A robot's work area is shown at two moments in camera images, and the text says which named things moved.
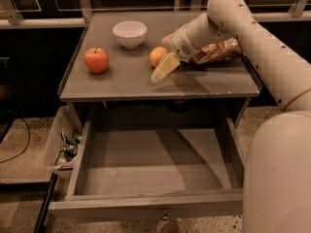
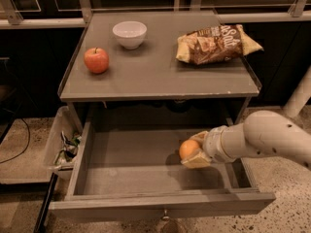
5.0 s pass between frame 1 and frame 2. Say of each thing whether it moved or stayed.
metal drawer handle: stayed
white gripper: moved
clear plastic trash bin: stayed
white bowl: stayed
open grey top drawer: stayed
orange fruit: moved
